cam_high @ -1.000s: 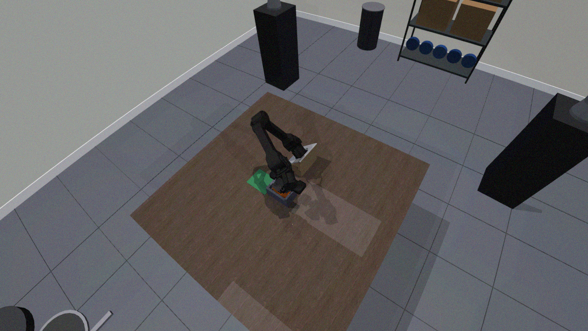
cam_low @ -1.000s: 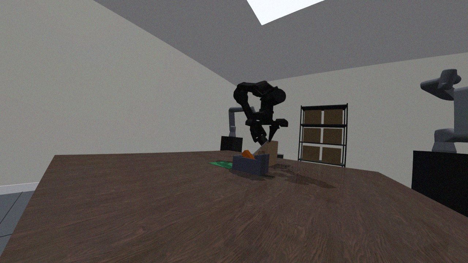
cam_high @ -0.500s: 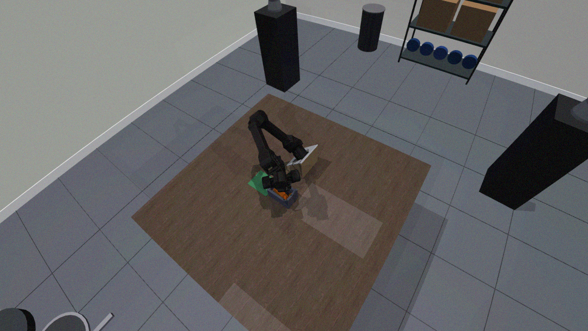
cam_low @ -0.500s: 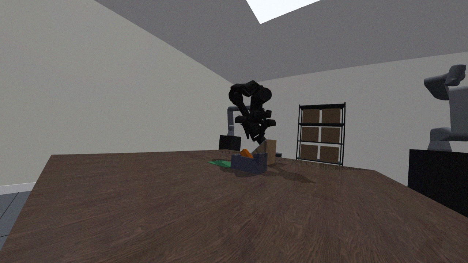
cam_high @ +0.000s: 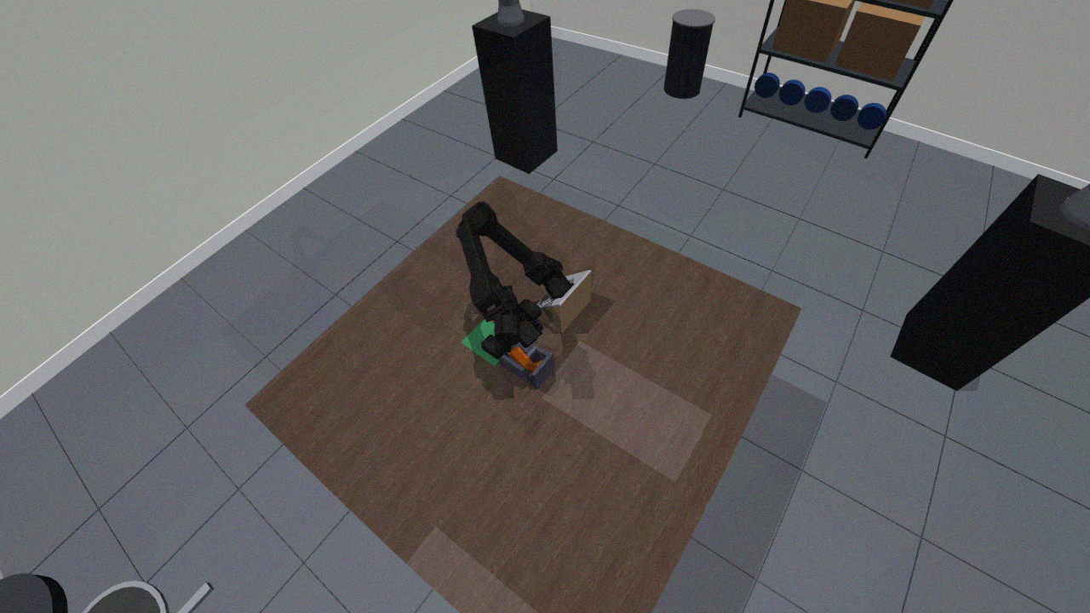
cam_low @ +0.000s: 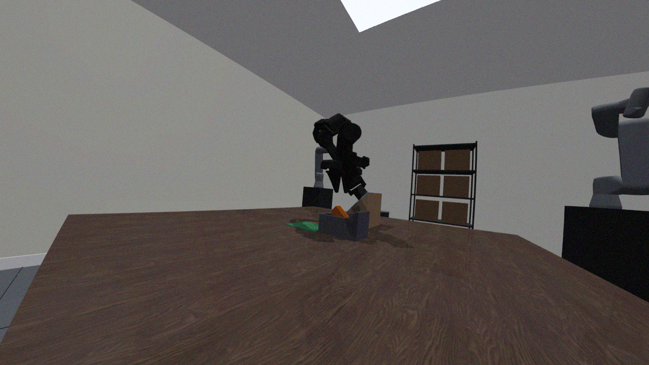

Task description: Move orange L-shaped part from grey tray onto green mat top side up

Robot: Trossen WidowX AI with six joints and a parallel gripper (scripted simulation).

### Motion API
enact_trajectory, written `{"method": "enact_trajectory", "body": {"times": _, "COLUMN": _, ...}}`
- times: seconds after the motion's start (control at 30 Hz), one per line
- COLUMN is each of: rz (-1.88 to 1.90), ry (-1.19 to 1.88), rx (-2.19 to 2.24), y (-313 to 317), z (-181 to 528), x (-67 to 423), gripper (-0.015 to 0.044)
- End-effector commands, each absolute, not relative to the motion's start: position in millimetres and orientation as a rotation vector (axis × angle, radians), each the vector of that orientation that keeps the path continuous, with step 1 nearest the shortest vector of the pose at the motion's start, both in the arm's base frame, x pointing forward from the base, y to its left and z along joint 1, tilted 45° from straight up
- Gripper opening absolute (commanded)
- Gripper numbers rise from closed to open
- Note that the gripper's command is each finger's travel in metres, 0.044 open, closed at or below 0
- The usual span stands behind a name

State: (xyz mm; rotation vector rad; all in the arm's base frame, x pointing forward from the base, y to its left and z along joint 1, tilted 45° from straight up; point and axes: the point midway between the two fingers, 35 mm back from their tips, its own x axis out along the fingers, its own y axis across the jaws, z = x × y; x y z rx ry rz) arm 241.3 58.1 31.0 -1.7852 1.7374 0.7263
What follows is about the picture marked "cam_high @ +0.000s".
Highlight orange l-shaped part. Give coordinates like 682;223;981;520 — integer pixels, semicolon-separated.
509;347;542;373

